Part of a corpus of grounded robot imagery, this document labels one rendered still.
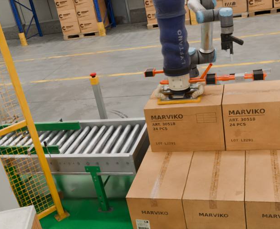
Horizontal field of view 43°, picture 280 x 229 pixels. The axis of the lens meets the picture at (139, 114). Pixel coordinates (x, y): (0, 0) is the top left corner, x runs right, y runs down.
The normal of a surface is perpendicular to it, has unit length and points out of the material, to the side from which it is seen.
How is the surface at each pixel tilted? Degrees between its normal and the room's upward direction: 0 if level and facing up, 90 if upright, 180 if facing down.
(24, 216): 0
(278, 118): 90
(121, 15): 90
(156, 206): 90
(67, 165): 90
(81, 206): 0
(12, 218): 0
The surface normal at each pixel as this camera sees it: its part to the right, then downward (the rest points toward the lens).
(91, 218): -0.18, -0.89
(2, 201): 0.95, -0.05
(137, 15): -0.25, 0.44
